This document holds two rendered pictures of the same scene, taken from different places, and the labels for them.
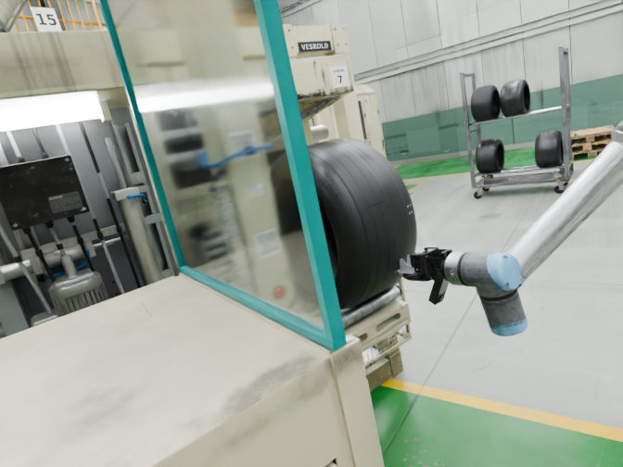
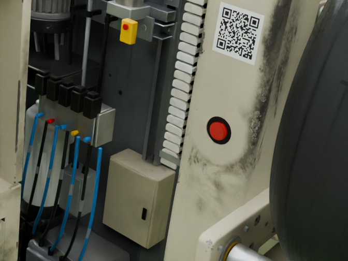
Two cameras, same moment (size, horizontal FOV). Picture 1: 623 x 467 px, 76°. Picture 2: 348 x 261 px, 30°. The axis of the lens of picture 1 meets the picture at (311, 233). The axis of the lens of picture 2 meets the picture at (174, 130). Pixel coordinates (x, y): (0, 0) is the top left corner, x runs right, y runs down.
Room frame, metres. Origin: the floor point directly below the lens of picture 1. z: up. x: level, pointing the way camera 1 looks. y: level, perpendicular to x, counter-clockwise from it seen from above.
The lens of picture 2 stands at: (0.70, -0.69, 1.49)
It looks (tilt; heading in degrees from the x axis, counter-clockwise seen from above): 25 degrees down; 66
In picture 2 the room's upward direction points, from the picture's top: 9 degrees clockwise
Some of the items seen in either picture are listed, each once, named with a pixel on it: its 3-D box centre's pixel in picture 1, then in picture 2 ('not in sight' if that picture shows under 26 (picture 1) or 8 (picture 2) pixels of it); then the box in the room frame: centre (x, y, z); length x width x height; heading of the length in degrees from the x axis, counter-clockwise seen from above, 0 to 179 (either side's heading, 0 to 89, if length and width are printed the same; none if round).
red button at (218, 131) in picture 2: not in sight; (219, 130); (1.15, 0.13, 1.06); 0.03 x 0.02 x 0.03; 123
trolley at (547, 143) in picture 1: (516, 129); not in sight; (5.96, -3.31, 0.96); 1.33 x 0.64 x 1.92; 50
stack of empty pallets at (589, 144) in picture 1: (591, 142); not in sight; (7.98, -5.93, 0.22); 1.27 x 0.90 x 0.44; 142
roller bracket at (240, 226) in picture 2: not in sight; (266, 217); (1.26, 0.11, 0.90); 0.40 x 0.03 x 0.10; 33
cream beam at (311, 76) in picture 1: (275, 86); not in sight; (1.67, 0.02, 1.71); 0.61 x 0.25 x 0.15; 123
